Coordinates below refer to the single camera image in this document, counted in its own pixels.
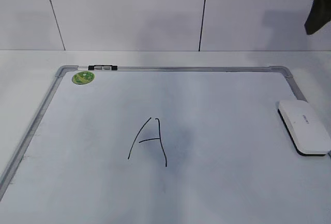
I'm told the white whiteboard eraser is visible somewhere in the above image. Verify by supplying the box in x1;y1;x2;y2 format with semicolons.
278;100;330;156

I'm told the white board with aluminium frame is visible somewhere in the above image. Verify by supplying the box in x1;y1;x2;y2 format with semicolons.
1;66;330;223

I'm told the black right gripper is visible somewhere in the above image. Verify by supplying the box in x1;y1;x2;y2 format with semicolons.
304;0;330;35

